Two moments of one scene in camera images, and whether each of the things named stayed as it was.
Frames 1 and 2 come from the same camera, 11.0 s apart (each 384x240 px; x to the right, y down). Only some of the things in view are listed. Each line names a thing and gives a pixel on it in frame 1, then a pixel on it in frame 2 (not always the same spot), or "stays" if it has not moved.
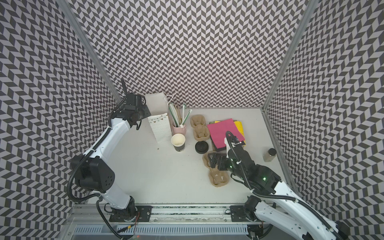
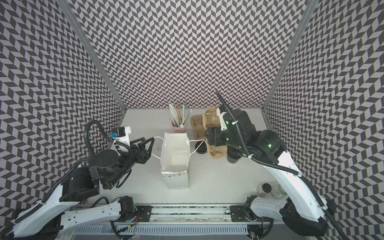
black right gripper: x=223 y=162 to x=213 y=137
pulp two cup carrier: x=218 y=178 to x=212 y=120
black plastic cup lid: x=201 y=147 stays
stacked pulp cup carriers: x=201 y=131 stays
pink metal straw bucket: x=176 y=130 stays
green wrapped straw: x=186 y=118 stays
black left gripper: x=146 y=110 to x=141 y=149
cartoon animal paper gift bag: x=159 y=119 to x=175 y=160
